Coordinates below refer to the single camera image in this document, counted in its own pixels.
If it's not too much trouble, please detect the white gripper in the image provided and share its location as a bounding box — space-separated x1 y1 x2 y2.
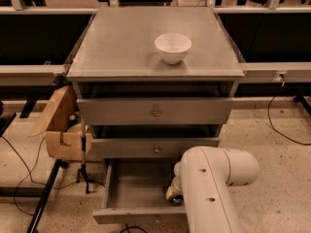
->
166 163 183 202

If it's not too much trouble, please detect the blue pepsi can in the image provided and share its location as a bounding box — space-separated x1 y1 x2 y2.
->
170 195 184 207

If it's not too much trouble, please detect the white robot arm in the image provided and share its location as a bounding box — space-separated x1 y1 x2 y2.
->
166 147 259 233

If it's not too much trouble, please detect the grey open bottom drawer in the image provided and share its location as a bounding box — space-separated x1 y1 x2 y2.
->
92 158 187 224

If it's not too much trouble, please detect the grey top drawer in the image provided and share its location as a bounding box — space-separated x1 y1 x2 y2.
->
77 98 234 125

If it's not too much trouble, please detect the grey middle drawer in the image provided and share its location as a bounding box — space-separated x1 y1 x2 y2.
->
91 137 220 158

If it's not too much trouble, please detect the grey drawer cabinet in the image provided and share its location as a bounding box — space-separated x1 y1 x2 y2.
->
66 6 246 167

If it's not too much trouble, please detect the black tripod stand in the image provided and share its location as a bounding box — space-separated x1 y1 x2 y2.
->
77 120 89 194

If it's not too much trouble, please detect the brown cardboard box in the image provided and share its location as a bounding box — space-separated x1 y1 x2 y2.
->
28 86 82 161

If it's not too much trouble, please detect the white ceramic bowl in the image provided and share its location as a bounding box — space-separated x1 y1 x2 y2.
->
155 33 191 64

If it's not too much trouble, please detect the black cable under drawer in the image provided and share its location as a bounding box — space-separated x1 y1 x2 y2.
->
119 223 148 233

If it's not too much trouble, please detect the black floor cable right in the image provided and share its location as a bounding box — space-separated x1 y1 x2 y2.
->
266 94 311 147

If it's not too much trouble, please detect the black floor cable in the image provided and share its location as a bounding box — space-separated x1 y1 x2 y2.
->
266 94 311 147
0 135 79 217

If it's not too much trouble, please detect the black floor cable left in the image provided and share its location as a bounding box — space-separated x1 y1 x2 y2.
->
0 135 79 217

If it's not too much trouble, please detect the black metal frame leg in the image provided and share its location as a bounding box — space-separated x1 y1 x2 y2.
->
26 159 62 233

